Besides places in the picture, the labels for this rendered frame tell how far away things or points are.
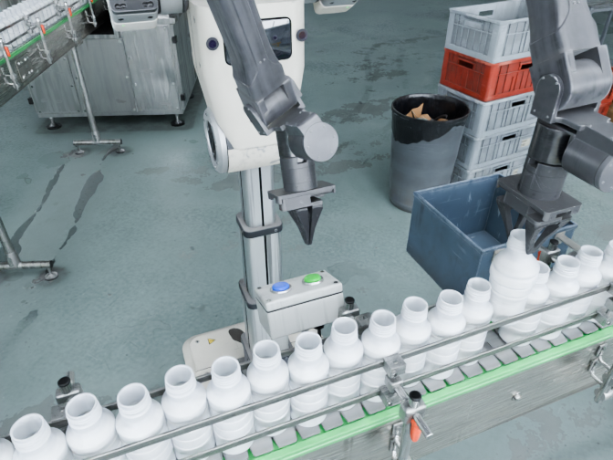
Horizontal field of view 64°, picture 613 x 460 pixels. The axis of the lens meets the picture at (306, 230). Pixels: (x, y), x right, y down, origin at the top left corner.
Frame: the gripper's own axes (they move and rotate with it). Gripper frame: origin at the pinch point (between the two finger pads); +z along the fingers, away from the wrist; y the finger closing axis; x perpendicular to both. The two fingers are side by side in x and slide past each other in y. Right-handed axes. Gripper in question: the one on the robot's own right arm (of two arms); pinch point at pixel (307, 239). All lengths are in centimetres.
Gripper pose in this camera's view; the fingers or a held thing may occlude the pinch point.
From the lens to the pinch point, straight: 84.7
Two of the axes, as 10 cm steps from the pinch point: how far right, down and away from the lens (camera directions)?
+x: -3.5, -2.2, 9.1
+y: 9.3, -2.1, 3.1
